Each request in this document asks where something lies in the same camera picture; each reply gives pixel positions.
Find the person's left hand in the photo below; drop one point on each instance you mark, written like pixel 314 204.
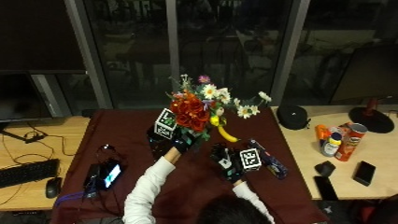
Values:
pixel 185 140

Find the person's right hand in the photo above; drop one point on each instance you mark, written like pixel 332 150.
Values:
pixel 227 164

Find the artificial flower bouquet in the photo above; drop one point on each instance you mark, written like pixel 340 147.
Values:
pixel 203 107

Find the yellow banana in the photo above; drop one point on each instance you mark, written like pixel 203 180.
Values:
pixel 227 133

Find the white marker cube left glove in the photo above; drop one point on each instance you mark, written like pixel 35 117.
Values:
pixel 165 123

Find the white marker cube glove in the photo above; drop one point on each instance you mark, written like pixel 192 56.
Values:
pixel 165 123
pixel 251 159

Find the white marker cube right glove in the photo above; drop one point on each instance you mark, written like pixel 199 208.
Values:
pixel 251 159

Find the glossy black vase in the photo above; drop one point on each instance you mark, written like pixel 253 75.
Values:
pixel 157 146

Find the dark red tablecloth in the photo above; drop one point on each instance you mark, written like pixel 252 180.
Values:
pixel 195 186

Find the dark blue snack packet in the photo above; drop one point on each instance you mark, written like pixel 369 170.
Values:
pixel 270 160

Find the black round zip case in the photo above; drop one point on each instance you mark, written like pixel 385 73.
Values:
pixel 293 117

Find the phone with lit screen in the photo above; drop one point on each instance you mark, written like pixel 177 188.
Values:
pixel 111 174

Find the orange bottle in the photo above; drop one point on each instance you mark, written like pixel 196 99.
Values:
pixel 321 132

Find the black angular computer mouse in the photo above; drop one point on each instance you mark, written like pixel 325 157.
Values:
pixel 325 168

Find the white bottle blue cap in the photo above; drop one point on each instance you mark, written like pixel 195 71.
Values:
pixel 330 145

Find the black box device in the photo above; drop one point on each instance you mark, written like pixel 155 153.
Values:
pixel 92 182

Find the black smartphone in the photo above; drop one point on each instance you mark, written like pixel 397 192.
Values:
pixel 364 173
pixel 325 188

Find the red crisps can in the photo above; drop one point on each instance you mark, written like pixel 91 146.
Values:
pixel 350 142

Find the black keyboard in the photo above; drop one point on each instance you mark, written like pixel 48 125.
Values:
pixel 28 172

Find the monitor with round black base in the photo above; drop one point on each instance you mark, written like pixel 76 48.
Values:
pixel 370 93

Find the black computer monitor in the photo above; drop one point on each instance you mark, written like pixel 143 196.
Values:
pixel 20 96

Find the grey window post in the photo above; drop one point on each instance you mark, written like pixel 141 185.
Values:
pixel 173 40
pixel 289 46
pixel 88 53

